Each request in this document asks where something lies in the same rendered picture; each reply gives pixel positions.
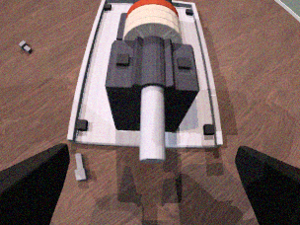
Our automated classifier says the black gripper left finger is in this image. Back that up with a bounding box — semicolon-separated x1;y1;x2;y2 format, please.
0;143;71;225

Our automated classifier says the white and grey cylinder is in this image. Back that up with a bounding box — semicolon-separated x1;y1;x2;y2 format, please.
139;85;166;163

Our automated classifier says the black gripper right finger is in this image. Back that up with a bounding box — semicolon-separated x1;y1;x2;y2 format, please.
234;145;300;225

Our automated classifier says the red-brown ring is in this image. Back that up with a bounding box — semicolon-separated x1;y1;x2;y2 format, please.
125;0;179;19

